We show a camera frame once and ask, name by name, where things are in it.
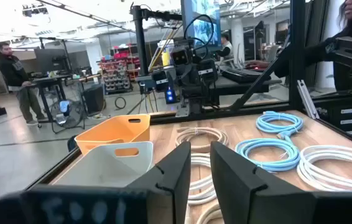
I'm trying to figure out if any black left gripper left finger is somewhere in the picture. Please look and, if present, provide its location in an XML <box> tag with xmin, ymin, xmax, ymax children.
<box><xmin>126</xmin><ymin>141</ymin><xmax>192</xmax><ymax>224</ymax></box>

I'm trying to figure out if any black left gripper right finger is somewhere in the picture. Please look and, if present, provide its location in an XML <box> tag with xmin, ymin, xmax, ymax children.
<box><xmin>210</xmin><ymin>141</ymin><xmax>315</xmax><ymax>224</ymax></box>

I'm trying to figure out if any beige cable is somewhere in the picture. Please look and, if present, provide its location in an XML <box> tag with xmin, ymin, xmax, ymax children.
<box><xmin>175</xmin><ymin>126</ymin><xmax>229</xmax><ymax>153</ymax></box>
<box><xmin>184</xmin><ymin>203</ymin><xmax>223</xmax><ymax>224</ymax></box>

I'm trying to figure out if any white cable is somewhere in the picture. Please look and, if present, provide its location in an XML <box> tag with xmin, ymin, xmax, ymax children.
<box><xmin>296</xmin><ymin>144</ymin><xmax>352</xmax><ymax>192</ymax></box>
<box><xmin>188</xmin><ymin>152</ymin><xmax>219</xmax><ymax>206</ymax></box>

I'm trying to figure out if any light blue cable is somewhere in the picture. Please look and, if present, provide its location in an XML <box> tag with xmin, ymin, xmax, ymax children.
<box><xmin>234</xmin><ymin>138</ymin><xmax>301</xmax><ymax>172</ymax></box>
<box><xmin>256</xmin><ymin>111</ymin><xmax>304</xmax><ymax>141</ymax></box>

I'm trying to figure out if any light grey plastic bin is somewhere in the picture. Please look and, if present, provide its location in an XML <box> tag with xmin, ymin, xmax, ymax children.
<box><xmin>51</xmin><ymin>141</ymin><xmax>154</xmax><ymax>188</ymax></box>

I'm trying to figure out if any orange plastic bin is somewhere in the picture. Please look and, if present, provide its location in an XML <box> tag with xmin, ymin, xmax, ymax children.
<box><xmin>75</xmin><ymin>114</ymin><xmax>151</xmax><ymax>156</ymax></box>

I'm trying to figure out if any black device with blue lights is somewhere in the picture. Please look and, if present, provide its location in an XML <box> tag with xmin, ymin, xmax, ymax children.
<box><xmin>164</xmin><ymin>86</ymin><xmax>177</xmax><ymax>105</ymax></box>

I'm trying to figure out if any dark grey desk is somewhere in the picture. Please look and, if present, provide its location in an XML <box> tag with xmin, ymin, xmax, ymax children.
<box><xmin>205</xmin><ymin>76</ymin><xmax>282</xmax><ymax>105</ymax></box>

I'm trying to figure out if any silver aluminium bar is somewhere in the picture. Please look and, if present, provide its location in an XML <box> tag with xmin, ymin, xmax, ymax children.
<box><xmin>296</xmin><ymin>79</ymin><xmax>320</xmax><ymax>121</ymax></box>

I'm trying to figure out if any black box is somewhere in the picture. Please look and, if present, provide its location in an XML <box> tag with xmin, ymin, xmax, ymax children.
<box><xmin>82</xmin><ymin>83</ymin><xmax>105</xmax><ymax>115</ymax></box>

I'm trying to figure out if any black computer keyboard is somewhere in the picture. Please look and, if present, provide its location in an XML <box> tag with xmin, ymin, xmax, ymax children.
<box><xmin>221</xmin><ymin>67</ymin><xmax>272</xmax><ymax>83</ymax></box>

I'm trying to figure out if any black drawer cabinet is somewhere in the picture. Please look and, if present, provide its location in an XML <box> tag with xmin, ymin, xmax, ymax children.
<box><xmin>314</xmin><ymin>93</ymin><xmax>352</xmax><ymax>141</ymax></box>

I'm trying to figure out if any shelf with red bins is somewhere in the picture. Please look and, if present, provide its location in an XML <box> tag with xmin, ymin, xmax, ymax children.
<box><xmin>99</xmin><ymin>51</ymin><xmax>141</xmax><ymax>94</ymax></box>

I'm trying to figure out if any black floor fan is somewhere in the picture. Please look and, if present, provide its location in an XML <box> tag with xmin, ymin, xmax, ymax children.
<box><xmin>49</xmin><ymin>99</ymin><xmax>86</xmax><ymax>134</ymax></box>

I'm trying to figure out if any black stand pole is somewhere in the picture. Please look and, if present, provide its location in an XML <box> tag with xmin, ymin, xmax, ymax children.
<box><xmin>130</xmin><ymin>4</ymin><xmax>183</xmax><ymax>77</ymax></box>

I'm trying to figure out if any black workbench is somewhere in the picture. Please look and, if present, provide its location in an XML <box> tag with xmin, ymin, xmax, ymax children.
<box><xmin>28</xmin><ymin>73</ymin><xmax>102</xmax><ymax>122</ymax></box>

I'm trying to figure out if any monitor with blue screen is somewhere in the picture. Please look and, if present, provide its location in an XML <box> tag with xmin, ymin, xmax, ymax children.
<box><xmin>180</xmin><ymin>0</ymin><xmax>222</xmax><ymax>52</ymax></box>

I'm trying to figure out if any dark monitor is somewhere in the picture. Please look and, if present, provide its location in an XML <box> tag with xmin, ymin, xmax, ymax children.
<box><xmin>34</xmin><ymin>48</ymin><xmax>68</xmax><ymax>74</ymax></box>

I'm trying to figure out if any black aluminium rig frame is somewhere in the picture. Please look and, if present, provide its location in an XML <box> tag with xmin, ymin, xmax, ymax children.
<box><xmin>26</xmin><ymin>0</ymin><xmax>352</xmax><ymax>190</ymax></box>

